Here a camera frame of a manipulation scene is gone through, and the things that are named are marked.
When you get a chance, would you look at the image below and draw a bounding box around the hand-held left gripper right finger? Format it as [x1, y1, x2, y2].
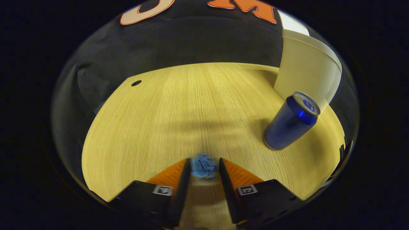
[219, 157, 305, 229]

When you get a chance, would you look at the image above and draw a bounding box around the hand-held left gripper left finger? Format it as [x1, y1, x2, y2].
[108, 158, 192, 229]

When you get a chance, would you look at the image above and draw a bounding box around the blue paper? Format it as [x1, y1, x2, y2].
[191, 153, 219, 179]

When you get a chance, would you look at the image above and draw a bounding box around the blue pop can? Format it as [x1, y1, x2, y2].
[263, 91, 321, 151]

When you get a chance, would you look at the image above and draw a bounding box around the white desktop garbage bin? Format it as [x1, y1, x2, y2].
[274, 10, 343, 112]

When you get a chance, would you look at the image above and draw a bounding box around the wooden desktop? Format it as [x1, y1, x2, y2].
[81, 62, 346, 230]

